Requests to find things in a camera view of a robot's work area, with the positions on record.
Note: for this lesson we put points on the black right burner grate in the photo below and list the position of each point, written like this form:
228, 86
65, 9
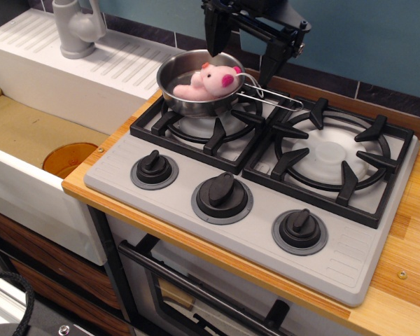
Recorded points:
344, 163

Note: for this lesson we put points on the black stove knob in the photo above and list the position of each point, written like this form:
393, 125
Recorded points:
154, 171
300, 232
222, 200

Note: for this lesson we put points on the black left stove knob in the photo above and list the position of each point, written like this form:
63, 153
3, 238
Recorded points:
154, 171

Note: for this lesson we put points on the black middle stove knob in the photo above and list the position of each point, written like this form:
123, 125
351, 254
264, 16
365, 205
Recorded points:
222, 200

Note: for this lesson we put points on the grey toy faucet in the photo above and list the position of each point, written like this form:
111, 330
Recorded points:
78, 31

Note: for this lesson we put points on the orange plastic plate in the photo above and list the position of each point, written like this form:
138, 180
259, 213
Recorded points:
65, 159

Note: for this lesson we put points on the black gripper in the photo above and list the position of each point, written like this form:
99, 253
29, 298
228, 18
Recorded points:
276, 23

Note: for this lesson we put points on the black burner grate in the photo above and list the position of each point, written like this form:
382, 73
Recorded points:
344, 163
224, 142

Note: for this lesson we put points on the wooden drawer front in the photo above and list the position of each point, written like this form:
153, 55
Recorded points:
62, 279

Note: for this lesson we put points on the black right stove knob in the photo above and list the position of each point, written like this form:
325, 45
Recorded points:
300, 232

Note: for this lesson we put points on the pink stuffed pig toy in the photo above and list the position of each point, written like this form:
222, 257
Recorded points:
213, 82

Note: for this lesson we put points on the grey toy stove top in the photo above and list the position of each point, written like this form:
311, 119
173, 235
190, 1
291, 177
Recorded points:
342, 270

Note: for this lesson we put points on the oven door with handle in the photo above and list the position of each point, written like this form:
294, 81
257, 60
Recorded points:
194, 297

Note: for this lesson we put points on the white toy sink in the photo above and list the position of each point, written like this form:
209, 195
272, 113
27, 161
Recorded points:
48, 101

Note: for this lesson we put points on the stainless steel pan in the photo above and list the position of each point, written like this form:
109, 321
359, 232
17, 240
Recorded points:
179, 69

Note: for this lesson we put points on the black left burner grate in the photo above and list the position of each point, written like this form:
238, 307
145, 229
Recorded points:
224, 142

